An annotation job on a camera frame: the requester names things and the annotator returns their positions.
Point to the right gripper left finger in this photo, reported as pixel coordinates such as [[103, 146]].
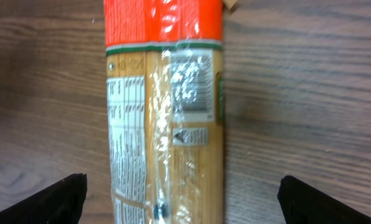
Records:
[[60, 203]]

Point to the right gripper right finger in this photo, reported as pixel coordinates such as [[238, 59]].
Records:
[[304, 204]]

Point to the orange noodle packet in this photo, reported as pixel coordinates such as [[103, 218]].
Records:
[[166, 108]]

